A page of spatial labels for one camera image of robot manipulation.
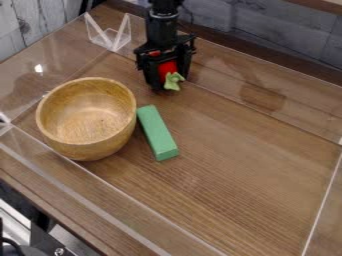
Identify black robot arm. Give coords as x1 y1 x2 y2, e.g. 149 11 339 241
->
133 0 196 91

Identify clear acrylic tray enclosure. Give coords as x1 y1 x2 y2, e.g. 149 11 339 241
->
0 20 342 256

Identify black metal table bracket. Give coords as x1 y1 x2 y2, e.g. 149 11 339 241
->
29 223 77 256

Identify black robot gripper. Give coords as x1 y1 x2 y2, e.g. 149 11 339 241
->
133 34 196 90

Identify red plush fruit green leaves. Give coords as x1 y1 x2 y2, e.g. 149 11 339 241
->
157 60 185 91

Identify green rectangular block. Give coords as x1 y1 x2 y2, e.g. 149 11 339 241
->
137 105 178 161

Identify wooden bowl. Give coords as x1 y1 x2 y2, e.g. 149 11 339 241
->
34 77 136 161

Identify black cable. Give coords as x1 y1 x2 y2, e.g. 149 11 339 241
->
0 218 23 256

